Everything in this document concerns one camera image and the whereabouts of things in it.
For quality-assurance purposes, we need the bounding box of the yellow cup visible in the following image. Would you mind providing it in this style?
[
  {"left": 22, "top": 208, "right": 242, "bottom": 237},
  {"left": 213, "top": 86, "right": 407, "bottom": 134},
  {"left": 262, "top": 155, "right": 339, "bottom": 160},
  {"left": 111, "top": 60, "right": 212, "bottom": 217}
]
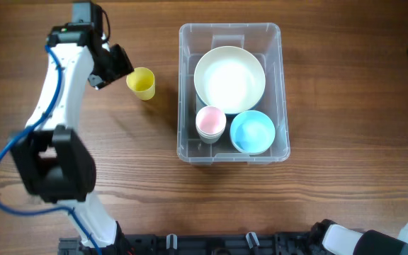
[{"left": 126, "top": 67, "right": 155, "bottom": 101}]

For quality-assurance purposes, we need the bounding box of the pink cup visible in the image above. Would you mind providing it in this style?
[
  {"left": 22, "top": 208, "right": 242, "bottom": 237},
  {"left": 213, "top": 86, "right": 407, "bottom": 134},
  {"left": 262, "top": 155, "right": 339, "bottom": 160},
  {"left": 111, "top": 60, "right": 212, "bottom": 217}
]
[{"left": 195, "top": 106, "right": 227, "bottom": 135}]

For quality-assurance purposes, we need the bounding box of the cream cup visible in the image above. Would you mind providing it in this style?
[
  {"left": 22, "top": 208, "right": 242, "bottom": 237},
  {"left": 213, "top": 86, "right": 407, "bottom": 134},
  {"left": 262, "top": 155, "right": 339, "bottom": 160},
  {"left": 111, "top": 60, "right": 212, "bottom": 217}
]
[{"left": 197, "top": 129, "right": 224, "bottom": 140}]

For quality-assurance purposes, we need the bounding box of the large cream bowl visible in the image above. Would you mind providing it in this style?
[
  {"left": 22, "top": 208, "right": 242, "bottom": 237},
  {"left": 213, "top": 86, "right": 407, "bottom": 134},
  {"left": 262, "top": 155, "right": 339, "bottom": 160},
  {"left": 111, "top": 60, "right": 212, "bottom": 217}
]
[{"left": 193, "top": 46, "right": 266, "bottom": 115}]

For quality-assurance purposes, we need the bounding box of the grey cup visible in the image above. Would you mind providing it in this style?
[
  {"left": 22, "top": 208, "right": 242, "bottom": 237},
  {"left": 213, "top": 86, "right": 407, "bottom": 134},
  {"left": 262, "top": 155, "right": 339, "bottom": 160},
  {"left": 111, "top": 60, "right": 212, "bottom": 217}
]
[{"left": 200, "top": 136, "right": 220, "bottom": 145}]

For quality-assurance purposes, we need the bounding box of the clear plastic storage bin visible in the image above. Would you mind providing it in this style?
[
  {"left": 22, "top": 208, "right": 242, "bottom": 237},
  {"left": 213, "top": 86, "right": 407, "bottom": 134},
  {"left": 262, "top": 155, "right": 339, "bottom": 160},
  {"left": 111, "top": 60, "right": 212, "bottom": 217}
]
[{"left": 177, "top": 23, "right": 290, "bottom": 165}]

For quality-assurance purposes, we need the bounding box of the light blue bowl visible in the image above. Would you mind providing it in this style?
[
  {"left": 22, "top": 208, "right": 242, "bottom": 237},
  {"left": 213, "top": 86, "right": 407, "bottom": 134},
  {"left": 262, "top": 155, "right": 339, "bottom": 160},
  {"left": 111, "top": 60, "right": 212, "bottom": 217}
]
[{"left": 229, "top": 110, "right": 276, "bottom": 155}]

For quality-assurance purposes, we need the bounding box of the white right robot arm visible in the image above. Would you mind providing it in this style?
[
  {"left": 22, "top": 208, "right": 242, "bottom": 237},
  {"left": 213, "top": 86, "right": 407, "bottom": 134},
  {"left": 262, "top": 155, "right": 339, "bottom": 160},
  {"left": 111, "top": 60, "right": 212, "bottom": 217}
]
[{"left": 309, "top": 220, "right": 408, "bottom": 255}]

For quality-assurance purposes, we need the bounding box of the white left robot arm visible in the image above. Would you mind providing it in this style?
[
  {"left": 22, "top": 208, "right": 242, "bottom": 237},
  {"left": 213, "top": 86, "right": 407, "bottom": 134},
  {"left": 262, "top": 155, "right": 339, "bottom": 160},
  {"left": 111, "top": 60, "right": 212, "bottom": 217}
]
[{"left": 8, "top": 1, "right": 135, "bottom": 254}]

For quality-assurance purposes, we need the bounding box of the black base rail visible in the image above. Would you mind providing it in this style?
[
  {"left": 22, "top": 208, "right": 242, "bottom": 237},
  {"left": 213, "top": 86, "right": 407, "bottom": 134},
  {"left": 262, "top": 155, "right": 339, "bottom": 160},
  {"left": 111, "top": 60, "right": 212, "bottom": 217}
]
[{"left": 57, "top": 232, "right": 318, "bottom": 255}]

